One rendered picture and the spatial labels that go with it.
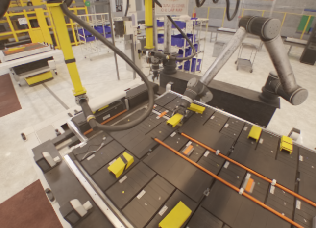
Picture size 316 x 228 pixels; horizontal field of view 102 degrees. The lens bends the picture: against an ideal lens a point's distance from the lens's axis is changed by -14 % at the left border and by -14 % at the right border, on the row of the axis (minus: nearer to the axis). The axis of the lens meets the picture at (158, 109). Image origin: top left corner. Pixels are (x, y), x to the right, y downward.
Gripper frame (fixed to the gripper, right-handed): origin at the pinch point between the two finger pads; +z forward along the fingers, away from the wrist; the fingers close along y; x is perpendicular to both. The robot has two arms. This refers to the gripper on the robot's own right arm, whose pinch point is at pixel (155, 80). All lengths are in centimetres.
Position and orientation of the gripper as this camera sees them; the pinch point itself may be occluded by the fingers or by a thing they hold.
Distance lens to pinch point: 228.9
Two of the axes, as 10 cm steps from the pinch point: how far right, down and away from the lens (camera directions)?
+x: -8.2, -3.3, 4.7
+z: 0.0, 8.2, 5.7
